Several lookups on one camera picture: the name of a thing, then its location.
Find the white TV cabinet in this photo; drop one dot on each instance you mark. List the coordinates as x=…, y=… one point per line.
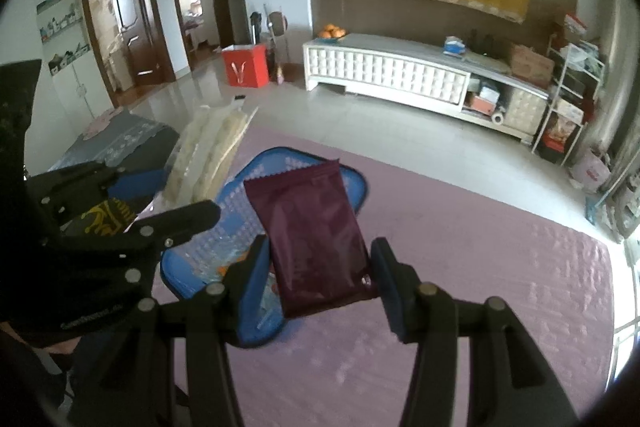
x=471, y=88

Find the blue tissue box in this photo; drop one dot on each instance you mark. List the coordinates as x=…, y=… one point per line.
x=454, y=46

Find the pink shopping bag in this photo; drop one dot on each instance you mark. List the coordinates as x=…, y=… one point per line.
x=590, y=171

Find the white cracker pack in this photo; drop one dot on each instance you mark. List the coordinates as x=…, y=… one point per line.
x=201, y=160

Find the red paper bag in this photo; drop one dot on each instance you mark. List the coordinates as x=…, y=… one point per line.
x=246, y=65

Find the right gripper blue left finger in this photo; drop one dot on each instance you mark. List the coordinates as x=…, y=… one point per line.
x=245, y=282

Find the dark sofa with lace cover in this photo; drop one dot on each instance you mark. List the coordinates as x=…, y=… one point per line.
x=124, y=141

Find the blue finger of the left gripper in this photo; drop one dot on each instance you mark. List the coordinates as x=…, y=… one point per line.
x=137, y=184
x=172, y=227

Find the white metal shelf rack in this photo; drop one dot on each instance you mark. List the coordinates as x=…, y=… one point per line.
x=576, y=80

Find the cardboard box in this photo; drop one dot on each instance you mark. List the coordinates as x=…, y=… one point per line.
x=530, y=66

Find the blue plastic basket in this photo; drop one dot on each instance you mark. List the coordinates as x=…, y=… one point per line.
x=239, y=219

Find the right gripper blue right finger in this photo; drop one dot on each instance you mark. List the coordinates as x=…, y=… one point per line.
x=396, y=283

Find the bowl of oranges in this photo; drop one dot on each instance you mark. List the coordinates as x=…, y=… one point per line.
x=331, y=33

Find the maroon snack packet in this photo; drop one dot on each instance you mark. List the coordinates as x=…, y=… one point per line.
x=317, y=248

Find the brown wooden door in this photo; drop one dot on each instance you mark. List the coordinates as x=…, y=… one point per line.
x=137, y=42

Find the light blue striped snack bag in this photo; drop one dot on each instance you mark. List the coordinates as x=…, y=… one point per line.
x=210, y=254

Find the tall silver air conditioner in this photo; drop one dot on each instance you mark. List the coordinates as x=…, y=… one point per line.
x=619, y=45

